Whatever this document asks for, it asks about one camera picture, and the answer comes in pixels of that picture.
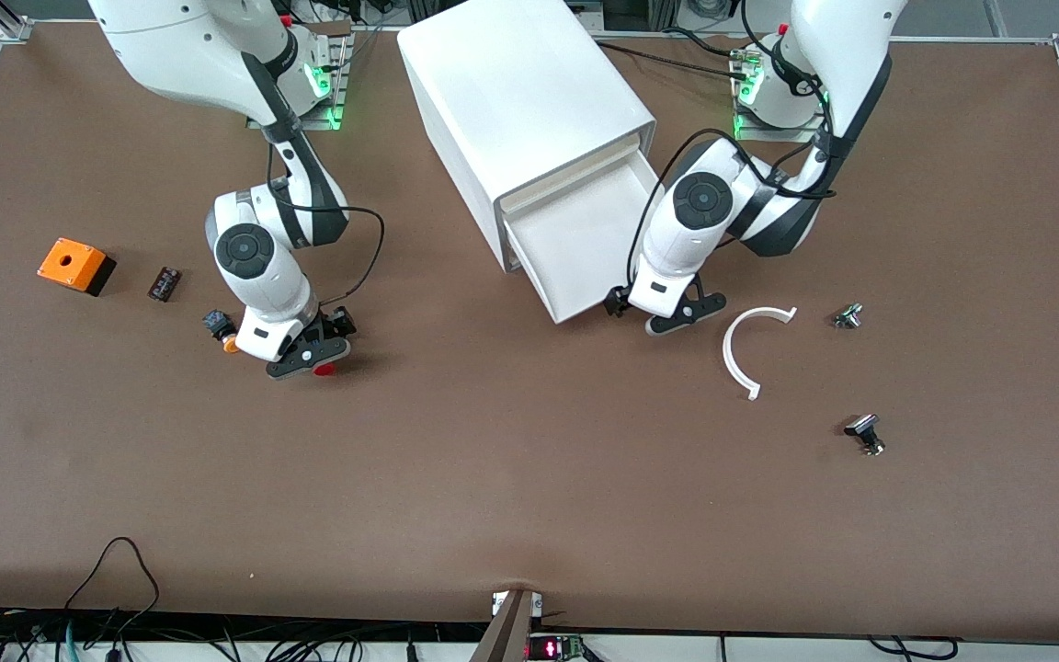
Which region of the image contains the black table cable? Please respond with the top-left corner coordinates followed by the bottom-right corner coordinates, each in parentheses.
top-left (620, 48), bottom-right (746, 82)
top-left (589, 37), bottom-right (740, 62)

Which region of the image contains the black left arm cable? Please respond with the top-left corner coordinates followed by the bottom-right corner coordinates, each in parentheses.
top-left (626, 0), bottom-right (840, 288)

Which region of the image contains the white drawer cabinet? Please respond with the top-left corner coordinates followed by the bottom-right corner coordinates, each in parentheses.
top-left (398, 0), bottom-right (657, 274)

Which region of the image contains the black silver button component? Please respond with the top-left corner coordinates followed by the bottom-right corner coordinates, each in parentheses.
top-left (843, 414), bottom-right (887, 457)

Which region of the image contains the black looped cable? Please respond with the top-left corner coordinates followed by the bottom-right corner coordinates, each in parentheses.
top-left (61, 536), bottom-right (161, 635)

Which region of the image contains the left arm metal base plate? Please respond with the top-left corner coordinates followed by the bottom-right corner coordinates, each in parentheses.
top-left (733, 53), bottom-right (817, 144)

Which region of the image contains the circuit board red display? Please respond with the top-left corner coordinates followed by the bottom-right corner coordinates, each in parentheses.
top-left (526, 633), bottom-right (586, 662)

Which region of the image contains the white curved plastic arc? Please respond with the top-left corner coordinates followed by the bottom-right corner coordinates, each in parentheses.
top-left (722, 306), bottom-right (799, 402)

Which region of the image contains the orange mushroom push button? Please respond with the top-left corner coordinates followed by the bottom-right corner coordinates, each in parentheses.
top-left (202, 309), bottom-right (242, 356)

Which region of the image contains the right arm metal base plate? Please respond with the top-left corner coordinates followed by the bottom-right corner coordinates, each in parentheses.
top-left (289, 35), bottom-right (353, 131)

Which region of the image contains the brown wedge post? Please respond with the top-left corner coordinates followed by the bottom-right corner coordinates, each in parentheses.
top-left (470, 588), bottom-right (536, 662)

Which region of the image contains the orange box with hole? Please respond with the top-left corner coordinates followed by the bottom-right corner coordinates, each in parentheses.
top-left (37, 237), bottom-right (117, 297)

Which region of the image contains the white deep drawer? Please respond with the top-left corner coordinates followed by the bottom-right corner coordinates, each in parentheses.
top-left (504, 154), bottom-right (670, 325)

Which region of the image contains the black cable bundle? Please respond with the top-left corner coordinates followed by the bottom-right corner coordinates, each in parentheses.
top-left (0, 607), bottom-right (457, 662)

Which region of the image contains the small white bracket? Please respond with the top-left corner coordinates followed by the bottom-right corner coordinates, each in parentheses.
top-left (491, 591), bottom-right (545, 619)

